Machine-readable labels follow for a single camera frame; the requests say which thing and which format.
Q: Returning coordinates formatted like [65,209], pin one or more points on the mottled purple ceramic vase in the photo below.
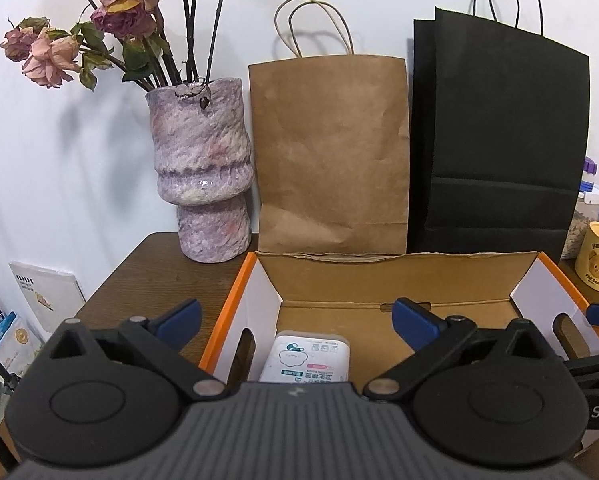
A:
[199,170]

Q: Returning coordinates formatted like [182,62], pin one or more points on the black paper bag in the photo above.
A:
[499,135]

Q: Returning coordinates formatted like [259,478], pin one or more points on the white wet wipes pack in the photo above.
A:
[304,360]

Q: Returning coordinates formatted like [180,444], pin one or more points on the dried pink rose bouquet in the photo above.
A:
[124,15]

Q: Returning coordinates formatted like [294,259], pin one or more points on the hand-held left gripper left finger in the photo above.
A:
[182,321]

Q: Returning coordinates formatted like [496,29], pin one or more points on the orange cardboard box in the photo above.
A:
[379,280]

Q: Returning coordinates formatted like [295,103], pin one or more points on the clear jar with purple lid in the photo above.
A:
[579,230]

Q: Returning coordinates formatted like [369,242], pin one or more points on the white booklet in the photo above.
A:
[46,300]

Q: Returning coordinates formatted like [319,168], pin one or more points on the brown paper bag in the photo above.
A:
[329,160]

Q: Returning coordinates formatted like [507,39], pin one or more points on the blue and white packets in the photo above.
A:
[4,340]

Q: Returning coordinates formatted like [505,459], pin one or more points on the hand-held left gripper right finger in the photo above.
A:
[413,322]

